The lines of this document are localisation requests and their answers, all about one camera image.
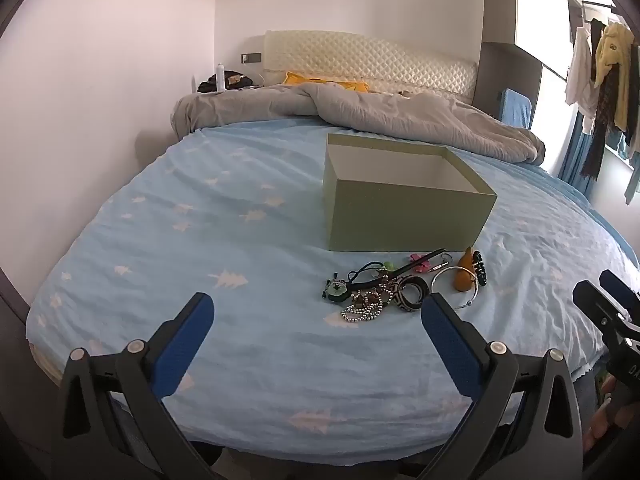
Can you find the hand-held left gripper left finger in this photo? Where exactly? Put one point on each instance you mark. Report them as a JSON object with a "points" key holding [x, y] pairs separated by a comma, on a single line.
{"points": [[186, 337]]}

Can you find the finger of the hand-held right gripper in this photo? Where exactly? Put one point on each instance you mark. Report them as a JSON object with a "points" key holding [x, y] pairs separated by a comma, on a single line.
{"points": [[595, 302], [622, 287]]}

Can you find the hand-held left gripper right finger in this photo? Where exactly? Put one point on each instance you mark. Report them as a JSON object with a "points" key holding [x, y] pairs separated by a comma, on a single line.
{"points": [[452, 342]]}

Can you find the black white patterned bangle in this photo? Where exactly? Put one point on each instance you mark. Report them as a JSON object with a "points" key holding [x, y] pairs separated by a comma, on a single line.
{"points": [[407, 300]]}

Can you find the thin silver bangle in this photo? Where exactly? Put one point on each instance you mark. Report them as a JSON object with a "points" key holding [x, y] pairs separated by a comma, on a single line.
{"points": [[439, 280]]}

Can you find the orange gourd ornament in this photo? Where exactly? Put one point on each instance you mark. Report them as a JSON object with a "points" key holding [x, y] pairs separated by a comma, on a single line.
{"points": [[463, 275]]}

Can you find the black hair clip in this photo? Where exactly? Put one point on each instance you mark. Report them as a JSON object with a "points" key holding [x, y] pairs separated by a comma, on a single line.
{"points": [[480, 265]]}

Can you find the pink hair clip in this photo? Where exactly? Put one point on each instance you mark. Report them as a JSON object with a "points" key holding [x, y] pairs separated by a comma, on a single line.
{"points": [[421, 262]]}

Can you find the green hair clip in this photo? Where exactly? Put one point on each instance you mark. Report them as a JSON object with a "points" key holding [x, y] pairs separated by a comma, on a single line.
{"points": [[388, 265]]}

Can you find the green black pendant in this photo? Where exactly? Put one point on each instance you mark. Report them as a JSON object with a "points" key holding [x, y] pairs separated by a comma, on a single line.
{"points": [[334, 290]]}

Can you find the green cardboard box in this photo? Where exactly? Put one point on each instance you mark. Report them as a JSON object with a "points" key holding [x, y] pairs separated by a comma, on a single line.
{"points": [[400, 220]]}

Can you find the person's right hand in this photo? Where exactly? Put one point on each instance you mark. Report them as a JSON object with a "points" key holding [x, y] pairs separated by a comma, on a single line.
{"points": [[607, 420]]}

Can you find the blue tree print bed sheet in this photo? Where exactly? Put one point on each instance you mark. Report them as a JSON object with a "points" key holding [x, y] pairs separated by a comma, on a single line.
{"points": [[200, 220]]}

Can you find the blue curtain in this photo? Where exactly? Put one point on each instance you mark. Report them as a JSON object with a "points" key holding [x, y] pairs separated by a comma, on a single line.
{"points": [[575, 155]]}

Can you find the hanging dark scarf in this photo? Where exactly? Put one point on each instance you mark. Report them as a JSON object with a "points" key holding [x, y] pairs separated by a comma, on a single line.
{"points": [[600, 130]]}

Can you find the hanging white shirt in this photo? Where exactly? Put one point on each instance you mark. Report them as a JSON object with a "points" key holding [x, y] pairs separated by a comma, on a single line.
{"points": [[580, 75]]}

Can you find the hanging yellow sweater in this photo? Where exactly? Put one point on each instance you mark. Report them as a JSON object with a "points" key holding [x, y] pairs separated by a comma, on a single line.
{"points": [[615, 60]]}

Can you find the grey duvet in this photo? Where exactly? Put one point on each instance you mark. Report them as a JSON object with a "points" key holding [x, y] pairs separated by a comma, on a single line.
{"points": [[400, 115]]}

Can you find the black bag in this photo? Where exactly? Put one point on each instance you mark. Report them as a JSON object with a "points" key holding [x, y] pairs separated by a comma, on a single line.
{"points": [[235, 82]]}

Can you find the white bottle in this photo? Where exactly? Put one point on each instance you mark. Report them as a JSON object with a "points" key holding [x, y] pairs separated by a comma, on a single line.
{"points": [[220, 79]]}

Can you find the grey white wardrobe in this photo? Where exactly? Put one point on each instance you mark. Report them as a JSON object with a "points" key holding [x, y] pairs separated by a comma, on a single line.
{"points": [[520, 35]]}

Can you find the yellow pillow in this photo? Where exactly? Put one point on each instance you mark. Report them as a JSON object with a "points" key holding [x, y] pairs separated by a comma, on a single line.
{"points": [[320, 82]]}

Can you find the cream quilted headboard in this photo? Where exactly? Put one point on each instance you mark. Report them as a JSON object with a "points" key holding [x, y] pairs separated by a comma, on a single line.
{"points": [[370, 60]]}

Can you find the black clothes rail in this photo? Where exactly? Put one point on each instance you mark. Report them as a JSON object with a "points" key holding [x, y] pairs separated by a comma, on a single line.
{"points": [[600, 4]]}

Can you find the dark wall socket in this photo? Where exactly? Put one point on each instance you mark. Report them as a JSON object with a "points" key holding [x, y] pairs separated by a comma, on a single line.
{"points": [[251, 58]]}

